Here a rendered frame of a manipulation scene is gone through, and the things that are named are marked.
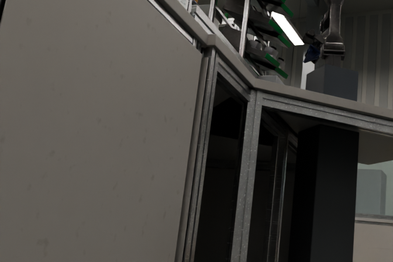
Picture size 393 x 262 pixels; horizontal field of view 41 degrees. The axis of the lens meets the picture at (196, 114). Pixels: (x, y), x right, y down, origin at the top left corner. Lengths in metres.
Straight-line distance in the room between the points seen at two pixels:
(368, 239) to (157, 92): 4.84
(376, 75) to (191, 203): 9.99
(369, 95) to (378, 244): 5.60
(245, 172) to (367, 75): 9.65
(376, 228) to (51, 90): 5.14
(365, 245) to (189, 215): 4.63
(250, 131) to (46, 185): 0.85
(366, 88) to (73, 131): 10.31
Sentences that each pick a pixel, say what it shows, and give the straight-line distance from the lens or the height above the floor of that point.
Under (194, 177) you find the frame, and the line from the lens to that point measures 1.20.
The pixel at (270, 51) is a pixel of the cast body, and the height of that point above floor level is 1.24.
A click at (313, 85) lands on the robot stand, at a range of 2.00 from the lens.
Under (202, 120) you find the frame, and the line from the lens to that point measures 1.23.
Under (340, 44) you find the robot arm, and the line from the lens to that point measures 2.09.
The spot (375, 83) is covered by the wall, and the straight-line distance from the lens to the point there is 11.02.
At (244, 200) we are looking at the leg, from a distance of 1.50.
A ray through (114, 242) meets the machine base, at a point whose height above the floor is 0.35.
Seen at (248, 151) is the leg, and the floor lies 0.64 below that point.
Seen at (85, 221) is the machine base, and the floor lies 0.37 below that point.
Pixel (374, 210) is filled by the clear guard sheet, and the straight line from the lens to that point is 5.79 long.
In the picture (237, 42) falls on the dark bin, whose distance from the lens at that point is 2.39.
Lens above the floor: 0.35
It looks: 15 degrees up
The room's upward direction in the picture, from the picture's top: 8 degrees clockwise
